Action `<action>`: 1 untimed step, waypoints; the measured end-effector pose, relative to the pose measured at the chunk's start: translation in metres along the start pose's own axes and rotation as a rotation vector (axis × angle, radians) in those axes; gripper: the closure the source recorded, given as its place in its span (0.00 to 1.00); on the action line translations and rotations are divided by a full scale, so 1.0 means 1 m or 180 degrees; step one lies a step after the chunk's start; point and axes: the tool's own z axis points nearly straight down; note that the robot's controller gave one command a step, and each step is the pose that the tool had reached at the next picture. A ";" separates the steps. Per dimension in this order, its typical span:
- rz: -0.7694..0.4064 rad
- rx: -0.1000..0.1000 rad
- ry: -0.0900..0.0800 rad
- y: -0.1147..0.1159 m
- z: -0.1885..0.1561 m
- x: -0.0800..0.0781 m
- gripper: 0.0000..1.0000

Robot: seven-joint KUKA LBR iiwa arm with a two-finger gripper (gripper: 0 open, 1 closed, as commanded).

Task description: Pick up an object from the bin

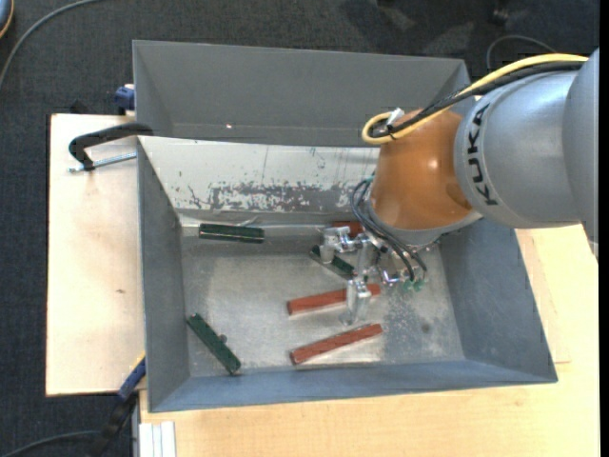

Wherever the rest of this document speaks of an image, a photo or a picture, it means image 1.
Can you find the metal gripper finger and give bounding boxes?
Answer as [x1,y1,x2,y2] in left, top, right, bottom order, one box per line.
[318,226,357,263]
[339,277,374,327]

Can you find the red-brown flat block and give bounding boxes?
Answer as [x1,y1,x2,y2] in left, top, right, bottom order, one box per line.
[289,322,384,367]
[331,221,365,238]
[285,283,383,318]

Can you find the dark green flat block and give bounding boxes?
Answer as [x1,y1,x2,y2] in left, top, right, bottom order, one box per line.
[186,312,243,377]
[198,222,265,245]
[308,245,356,278]

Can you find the grey metal bin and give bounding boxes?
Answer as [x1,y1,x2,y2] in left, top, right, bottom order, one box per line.
[131,39,559,413]

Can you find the pale wood board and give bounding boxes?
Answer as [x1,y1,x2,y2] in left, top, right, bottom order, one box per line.
[45,113,572,398]

